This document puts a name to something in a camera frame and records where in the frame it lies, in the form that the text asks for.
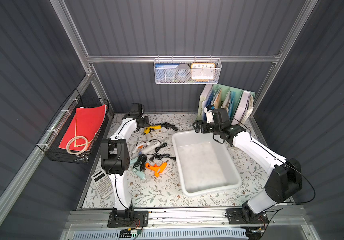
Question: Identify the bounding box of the white wire hanging basket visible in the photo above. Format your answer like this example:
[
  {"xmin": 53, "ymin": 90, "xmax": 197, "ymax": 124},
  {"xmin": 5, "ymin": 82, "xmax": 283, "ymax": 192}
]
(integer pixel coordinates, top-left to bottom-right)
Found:
[{"xmin": 153, "ymin": 57, "xmax": 223, "ymax": 85}]

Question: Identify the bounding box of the yellow hot glue gun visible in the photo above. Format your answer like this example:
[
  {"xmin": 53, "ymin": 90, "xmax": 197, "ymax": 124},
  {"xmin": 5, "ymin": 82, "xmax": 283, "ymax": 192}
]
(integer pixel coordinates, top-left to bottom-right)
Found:
[{"xmin": 143, "ymin": 125, "xmax": 162, "ymax": 135}]

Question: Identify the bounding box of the aluminium front rail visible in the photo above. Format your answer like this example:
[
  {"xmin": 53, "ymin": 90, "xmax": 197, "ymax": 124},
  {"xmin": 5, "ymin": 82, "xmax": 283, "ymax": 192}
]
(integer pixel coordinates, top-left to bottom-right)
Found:
[{"xmin": 65, "ymin": 205, "xmax": 310, "ymax": 230}]

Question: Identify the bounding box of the orange hot glue gun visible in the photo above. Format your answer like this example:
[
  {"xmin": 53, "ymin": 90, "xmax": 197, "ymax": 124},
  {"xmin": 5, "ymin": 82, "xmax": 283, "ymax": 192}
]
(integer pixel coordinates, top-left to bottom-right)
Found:
[{"xmin": 145, "ymin": 162, "xmax": 168, "ymax": 178}]

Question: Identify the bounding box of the red paper folder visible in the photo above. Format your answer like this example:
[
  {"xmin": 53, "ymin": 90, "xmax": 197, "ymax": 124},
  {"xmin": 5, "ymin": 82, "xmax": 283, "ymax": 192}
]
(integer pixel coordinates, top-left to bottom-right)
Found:
[{"xmin": 59, "ymin": 105, "xmax": 107, "ymax": 155}]

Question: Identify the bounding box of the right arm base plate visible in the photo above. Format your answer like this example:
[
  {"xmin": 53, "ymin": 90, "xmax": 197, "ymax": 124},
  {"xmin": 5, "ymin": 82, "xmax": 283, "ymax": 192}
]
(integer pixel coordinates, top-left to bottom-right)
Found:
[{"xmin": 225, "ymin": 208, "xmax": 269, "ymax": 225}]

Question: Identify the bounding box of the green desktop file organizer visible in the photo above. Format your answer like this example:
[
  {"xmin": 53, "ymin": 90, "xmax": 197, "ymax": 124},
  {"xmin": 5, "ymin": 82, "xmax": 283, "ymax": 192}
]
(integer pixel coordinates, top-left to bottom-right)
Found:
[{"xmin": 197, "ymin": 84, "xmax": 255, "ymax": 125}]

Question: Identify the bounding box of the grey tape roll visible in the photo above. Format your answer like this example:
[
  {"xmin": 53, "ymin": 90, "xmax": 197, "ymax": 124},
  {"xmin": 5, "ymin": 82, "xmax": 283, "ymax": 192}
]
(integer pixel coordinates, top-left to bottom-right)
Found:
[{"xmin": 175, "ymin": 64, "xmax": 191, "ymax": 83}]

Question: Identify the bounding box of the blue box in basket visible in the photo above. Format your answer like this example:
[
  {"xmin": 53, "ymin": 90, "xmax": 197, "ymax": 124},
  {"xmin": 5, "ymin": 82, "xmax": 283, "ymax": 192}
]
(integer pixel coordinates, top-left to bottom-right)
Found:
[{"xmin": 154, "ymin": 63, "xmax": 179, "ymax": 83}]

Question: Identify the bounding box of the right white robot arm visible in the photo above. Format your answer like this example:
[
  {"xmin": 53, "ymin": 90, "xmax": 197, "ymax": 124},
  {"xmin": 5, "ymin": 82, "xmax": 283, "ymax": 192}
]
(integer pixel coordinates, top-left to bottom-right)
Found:
[{"xmin": 193, "ymin": 109, "xmax": 303, "ymax": 220}]

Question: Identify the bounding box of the white glue gun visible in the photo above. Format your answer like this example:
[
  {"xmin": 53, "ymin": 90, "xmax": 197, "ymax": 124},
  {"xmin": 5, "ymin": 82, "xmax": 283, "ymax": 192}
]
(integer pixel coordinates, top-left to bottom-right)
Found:
[{"xmin": 132, "ymin": 140, "xmax": 162, "ymax": 157}]

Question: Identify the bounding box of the yellow white alarm clock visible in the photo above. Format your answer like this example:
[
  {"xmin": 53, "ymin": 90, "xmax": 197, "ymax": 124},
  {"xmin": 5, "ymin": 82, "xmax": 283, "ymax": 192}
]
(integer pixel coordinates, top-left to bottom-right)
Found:
[{"xmin": 191, "ymin": 63, "xmax": 216, "ymax": 81}]

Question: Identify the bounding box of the white plastic storage box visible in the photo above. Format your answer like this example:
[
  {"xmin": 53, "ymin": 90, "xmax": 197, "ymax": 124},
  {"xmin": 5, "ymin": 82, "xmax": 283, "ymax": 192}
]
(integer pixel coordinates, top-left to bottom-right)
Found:
[{"xmin": 172, "ymin": 131, "xmax": 242, "ymax": 197}]

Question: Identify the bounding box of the beige coiled tube ring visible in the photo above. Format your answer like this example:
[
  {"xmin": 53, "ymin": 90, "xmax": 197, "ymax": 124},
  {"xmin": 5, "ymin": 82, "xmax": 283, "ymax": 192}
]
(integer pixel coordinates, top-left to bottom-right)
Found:
[{"xmin": 66, "ymin": 135, "xmax": 89, "ymax": 154}]

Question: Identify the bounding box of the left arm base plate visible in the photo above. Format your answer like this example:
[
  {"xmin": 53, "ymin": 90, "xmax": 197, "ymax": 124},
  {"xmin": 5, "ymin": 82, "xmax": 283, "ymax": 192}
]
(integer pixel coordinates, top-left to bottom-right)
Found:
[{"xmin": 107, "ymin": 209, "xmax": 149, "ymax": 228}]

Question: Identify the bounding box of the mint green glue gun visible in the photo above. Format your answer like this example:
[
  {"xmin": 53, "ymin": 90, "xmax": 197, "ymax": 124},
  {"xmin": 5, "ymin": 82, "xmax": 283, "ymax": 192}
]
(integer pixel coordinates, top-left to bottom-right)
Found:
[{"xmin": 130, "ymin": 158, "xmax": 146, "ymax": 180}]

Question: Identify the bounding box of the white desk calculator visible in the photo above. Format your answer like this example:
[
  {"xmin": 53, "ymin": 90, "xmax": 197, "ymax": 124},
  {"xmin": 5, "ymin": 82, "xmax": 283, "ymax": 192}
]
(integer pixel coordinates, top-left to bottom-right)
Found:
[{"xmin": 91, "ymin": 170, "xmax": 114, "ymax": 199}]

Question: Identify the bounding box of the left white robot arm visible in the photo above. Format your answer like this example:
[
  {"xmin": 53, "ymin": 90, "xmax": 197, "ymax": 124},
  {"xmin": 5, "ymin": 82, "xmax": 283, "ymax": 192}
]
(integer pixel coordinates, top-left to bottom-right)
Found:
[{"xmin": 100, "ymin": 103, "xmax": 148, "ymax": 211}]

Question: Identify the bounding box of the black coiled power cord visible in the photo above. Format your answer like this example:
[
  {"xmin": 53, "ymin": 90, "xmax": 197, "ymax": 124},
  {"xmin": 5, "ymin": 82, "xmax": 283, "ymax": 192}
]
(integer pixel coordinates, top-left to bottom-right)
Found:
[{"xmin": 156, "ymin": 121, "xmax": 179, "ymax": 132}]

